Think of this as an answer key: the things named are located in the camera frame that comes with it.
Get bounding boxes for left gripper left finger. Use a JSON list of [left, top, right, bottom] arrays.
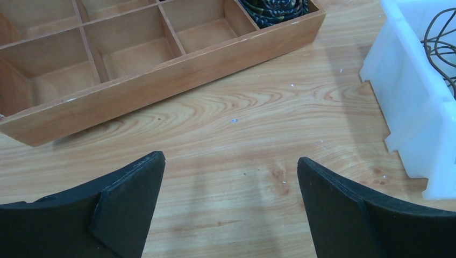
[[1, 151, 166, 257]]

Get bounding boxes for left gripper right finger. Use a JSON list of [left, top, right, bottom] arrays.
[[297, 157, 455, 257]]

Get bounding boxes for dark brown wire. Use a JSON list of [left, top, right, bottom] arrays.
[[420, 7, 456, 101]]

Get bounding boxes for wooden compartment tray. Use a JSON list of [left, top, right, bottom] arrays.
[[1, 1, 326, 147]]

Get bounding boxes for white plastic bin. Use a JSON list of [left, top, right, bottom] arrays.
[[360, 1, 455, 200]]

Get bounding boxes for rolled dark tie front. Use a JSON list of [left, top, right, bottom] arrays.
[[239, 0, 310, 28]]

